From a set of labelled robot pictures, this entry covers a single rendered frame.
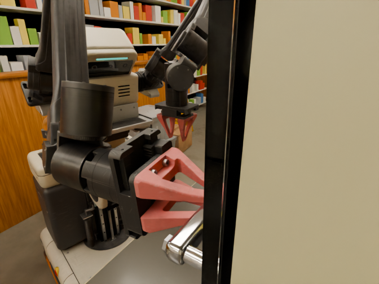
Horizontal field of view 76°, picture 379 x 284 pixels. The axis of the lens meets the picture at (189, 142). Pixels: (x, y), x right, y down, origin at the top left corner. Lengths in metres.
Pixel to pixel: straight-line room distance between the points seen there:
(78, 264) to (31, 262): 0.60
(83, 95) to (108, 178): 0.09
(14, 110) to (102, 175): 1.93
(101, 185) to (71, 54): 0.23
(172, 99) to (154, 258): 0.36
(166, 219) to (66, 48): 0.30
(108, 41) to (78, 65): 0.56
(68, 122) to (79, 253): 1.31
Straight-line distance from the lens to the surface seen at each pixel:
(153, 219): 0.24
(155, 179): 0.22
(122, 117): 1.03
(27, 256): 2.11
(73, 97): 0.29
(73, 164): 0.29
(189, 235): 0.19
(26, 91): 0.97
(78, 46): 0.44
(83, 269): 1.48
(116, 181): 0.23
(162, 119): 0.64
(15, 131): 2.20
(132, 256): 0.55
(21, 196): 2.37
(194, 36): 0.61
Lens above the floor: 1.34
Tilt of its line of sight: 22 degrees down
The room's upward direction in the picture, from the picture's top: straight up
